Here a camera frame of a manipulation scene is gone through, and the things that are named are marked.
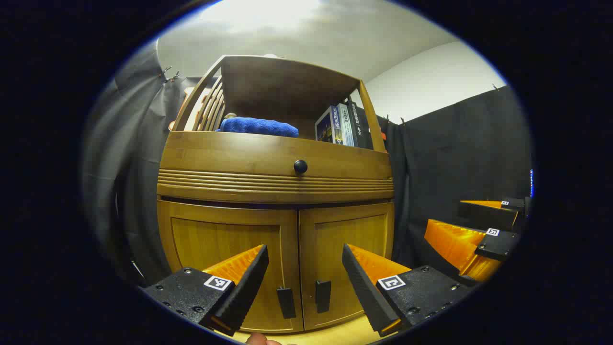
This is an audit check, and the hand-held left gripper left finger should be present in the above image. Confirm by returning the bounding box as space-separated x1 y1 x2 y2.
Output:
143 244 270 337

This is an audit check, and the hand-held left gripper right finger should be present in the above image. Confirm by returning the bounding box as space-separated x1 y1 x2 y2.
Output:
341 243 476 337

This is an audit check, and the wooden cabinet door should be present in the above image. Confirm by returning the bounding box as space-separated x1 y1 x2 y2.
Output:
298 201 395 331
158 200 304 334

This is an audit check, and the wooden shoe cabinet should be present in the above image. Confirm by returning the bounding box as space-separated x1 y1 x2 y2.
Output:
157 54 396 334

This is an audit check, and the wooden drawer with black knob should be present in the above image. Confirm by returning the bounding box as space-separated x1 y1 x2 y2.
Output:
157 131 395 205

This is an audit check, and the black book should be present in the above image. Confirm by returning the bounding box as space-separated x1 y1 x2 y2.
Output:
347 98 375 150

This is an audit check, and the blue folded towel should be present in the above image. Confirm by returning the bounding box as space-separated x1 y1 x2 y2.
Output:
216 116 300 138

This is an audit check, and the light grey book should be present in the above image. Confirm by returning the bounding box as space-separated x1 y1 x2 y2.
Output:
336 103 355 147

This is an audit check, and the dark blue book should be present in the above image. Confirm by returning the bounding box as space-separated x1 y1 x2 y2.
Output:
315 106 342 144

